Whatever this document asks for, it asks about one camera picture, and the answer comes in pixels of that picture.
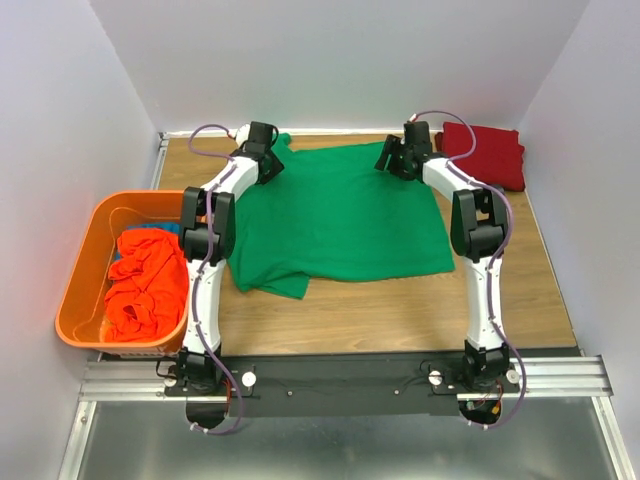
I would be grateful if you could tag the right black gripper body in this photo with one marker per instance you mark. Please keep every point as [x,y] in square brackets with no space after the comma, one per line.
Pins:
[398,160]

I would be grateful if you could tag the green t shirt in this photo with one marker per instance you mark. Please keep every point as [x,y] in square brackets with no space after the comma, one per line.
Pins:
[330,214]

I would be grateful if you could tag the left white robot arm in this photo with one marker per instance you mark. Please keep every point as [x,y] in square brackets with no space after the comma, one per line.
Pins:
[207,237]

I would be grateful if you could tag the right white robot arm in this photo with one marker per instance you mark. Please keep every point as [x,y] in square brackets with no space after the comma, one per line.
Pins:
[480,229]

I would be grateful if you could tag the folded dark red t shirt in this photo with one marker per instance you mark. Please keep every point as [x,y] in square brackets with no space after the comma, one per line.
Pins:
[440,145]

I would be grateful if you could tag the blue t shirt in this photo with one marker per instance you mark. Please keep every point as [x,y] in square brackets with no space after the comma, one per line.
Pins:
[170,227]

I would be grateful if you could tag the orange t shirt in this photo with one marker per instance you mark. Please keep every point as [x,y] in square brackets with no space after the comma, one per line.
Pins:
[148,287]

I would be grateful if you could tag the orange plastic basket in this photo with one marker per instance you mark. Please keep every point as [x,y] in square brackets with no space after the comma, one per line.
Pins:
[81,321]

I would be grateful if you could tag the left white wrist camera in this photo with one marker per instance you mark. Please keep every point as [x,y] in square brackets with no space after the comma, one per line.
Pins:
[240,135]

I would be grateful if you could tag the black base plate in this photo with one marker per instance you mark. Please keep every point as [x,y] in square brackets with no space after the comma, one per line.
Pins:
[434,383]

